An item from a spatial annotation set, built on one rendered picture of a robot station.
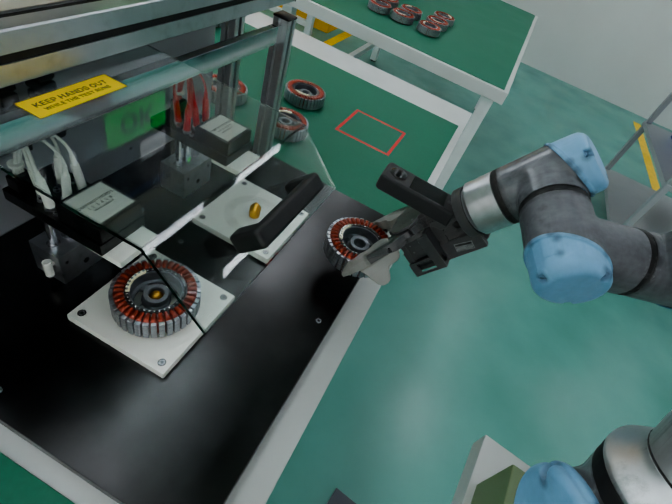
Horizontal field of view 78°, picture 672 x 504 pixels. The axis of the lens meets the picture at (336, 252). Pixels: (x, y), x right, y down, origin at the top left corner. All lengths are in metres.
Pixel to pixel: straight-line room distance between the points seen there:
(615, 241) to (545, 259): 0.07
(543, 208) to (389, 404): 1.14
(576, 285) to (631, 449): 0.18
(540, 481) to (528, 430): 1.43
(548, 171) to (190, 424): 0.51
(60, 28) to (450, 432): 1.48
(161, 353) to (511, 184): 0.48
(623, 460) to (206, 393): 0.44
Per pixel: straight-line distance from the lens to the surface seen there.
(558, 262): 0.46
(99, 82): 0.49
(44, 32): 0.48
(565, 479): 0.34
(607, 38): 5.71
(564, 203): 0.50
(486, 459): 0.69
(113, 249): 0.57
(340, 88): 1.37
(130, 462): 0.55
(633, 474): 0.33
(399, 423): 1.53
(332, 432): 1.43
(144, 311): 0.58
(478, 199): 0.56
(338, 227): 0.68
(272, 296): 0.66
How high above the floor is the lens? 1.30
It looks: 44 degrees down
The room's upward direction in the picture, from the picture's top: 22 degrees clockwise
